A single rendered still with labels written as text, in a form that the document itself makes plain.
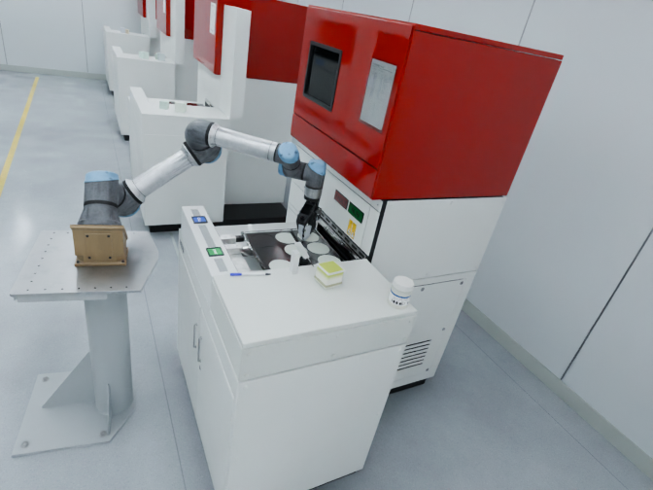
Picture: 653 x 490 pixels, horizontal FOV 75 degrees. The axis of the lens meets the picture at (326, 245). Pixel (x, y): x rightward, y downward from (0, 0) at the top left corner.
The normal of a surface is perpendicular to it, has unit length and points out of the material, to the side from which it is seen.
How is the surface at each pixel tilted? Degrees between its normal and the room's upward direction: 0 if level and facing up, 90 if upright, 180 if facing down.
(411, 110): 90
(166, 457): 0
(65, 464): 0
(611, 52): 90
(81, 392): 90
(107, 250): 90
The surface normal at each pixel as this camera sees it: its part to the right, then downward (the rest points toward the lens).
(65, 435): 0.18, -0.86
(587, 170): -0.88, 0.07
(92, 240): 0.30, 0.50
